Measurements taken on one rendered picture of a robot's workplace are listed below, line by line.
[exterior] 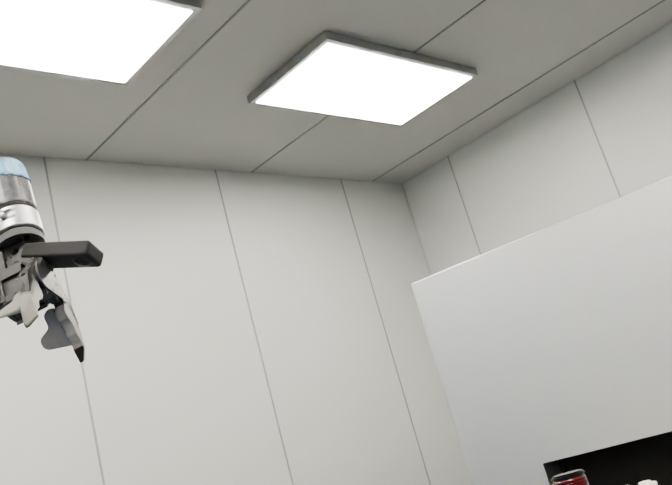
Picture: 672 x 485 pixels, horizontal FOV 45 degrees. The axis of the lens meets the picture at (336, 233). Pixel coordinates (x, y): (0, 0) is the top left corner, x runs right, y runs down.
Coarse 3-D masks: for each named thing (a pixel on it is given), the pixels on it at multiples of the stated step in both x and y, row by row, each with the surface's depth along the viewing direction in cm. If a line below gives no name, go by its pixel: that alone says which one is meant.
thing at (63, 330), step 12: (48, 312) 122; (60, 312) 121; (48, 324) 122; (60, 324) 122; (72, 324) 121; (48, 336) 122; (60, 336) 122; (72, 336) 121; (48, 348) 122; (84, 348) 121
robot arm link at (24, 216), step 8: (8, 208) 124; (16, 208) 124; (24, 208) 125; (32, 208) 126; (0, 216) 122; (8, 216) 123; (16, 216) 123; (24, 216) 124; (32, 216) 125; (0, 224) 123; (8, 224) 122; (16, 224) 122; (24, 224) 123; (32, 224) 124; (40, 224) 126; (0, 232) 122
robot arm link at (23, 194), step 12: (0, 168) 128; (12, 168) 129; (24, 168) 132; (0, 180) 127; (12, 180) 127; (24, 180) 129; (0, 192) 125; (12, 192) 126; (24, 192) 127; (0, 204) 124; (12, 204) 124; (24, 204) 125
